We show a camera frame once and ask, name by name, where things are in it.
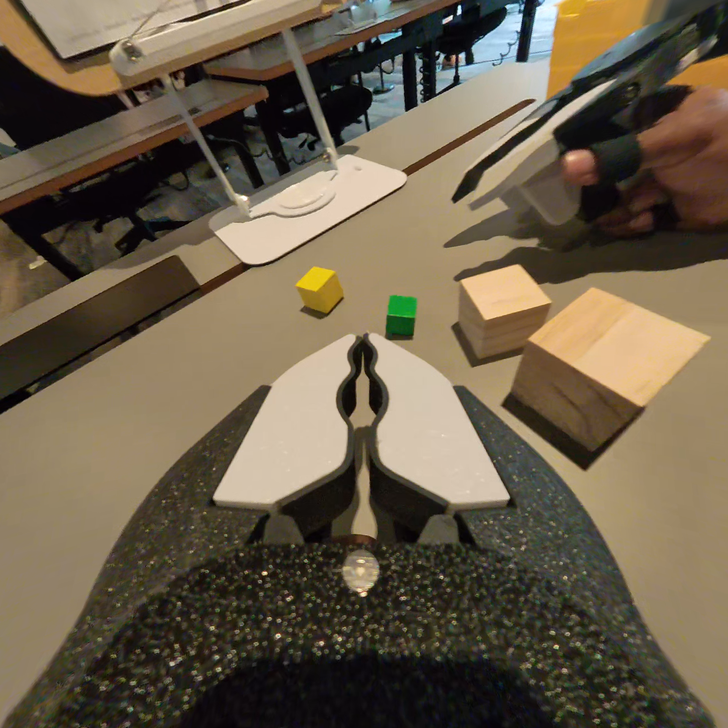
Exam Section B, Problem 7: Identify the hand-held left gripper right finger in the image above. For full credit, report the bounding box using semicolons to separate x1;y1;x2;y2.
363;331;511;540

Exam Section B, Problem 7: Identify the black office chair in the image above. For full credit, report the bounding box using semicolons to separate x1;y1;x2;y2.
283;84;374;150
437;5;508;64

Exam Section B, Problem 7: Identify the yellow plastic crate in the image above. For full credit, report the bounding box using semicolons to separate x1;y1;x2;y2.
547;0;728;102

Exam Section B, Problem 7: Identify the person's right hand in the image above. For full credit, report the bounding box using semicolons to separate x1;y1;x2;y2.
560;85;728;231

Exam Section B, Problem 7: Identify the wooden desk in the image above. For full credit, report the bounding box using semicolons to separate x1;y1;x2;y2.
0;82;269;218
204;0;458;83

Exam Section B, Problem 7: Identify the large natural wooden cube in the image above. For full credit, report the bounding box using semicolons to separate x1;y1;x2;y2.
512;287;712;451

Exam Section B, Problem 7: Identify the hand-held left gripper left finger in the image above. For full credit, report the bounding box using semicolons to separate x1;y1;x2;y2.
213;334;365;540

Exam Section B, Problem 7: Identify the small natural wooden cube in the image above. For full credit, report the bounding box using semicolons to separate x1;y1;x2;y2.
458;264;552;359

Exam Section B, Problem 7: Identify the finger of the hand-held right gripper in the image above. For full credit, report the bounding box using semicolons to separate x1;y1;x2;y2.
469;135;565;209
452;78;626;204

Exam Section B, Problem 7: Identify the dark cable tray cover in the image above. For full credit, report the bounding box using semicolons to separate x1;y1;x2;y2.
0;255;201;402

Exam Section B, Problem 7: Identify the yellow wooden cube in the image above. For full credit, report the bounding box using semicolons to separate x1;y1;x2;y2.
296;266;344;314

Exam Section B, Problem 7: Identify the green wooden cube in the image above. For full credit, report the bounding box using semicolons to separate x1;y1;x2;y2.
386;295;417;337

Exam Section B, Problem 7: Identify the white stand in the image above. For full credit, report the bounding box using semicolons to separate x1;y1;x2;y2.
109;23;408;266

